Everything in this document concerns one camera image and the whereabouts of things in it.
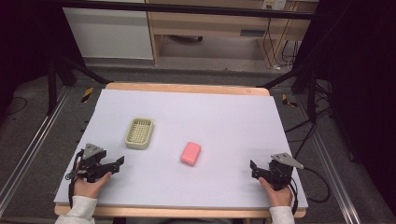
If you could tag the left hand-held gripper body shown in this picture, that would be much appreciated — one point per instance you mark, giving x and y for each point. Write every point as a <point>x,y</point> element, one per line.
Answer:
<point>93,161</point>

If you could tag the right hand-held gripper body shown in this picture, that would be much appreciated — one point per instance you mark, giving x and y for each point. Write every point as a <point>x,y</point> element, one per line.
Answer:
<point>280,172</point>

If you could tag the person's right hand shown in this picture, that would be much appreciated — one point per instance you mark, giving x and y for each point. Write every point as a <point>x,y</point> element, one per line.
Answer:
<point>278,196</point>

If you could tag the person's left hand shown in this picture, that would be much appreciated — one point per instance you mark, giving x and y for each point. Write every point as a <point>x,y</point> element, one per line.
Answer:
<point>88,188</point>

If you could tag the green slotted soap dish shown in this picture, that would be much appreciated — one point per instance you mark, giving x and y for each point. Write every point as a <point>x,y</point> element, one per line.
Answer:
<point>139,133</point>

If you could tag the pink soap bar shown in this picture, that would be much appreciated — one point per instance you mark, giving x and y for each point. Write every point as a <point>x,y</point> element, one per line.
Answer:
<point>190,153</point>

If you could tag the yellow black striped floor marker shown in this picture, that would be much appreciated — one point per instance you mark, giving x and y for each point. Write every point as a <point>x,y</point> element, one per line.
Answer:
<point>288,101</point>
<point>87,94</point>

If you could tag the white foam mat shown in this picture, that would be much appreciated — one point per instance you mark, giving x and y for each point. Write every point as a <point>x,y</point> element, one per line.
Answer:
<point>193,124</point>

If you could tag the black metal stand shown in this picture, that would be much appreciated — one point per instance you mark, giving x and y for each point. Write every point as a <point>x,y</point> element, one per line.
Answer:
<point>62,77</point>
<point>299,81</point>

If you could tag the wooden table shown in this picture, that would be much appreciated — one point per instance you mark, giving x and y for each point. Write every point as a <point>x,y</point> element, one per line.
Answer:
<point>186,88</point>

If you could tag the white cabinet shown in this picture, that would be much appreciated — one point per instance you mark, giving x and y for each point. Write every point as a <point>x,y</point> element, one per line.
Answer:
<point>109,34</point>

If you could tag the light wooden desk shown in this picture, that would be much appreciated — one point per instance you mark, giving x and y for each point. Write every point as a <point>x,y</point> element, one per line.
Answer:
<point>218,25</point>

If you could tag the metal floor rail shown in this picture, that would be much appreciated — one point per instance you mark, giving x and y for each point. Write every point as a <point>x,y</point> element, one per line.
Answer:
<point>28,146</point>
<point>333,174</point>

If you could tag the black metal frame bar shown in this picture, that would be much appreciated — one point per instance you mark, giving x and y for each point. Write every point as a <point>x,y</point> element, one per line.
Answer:
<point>186,8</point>

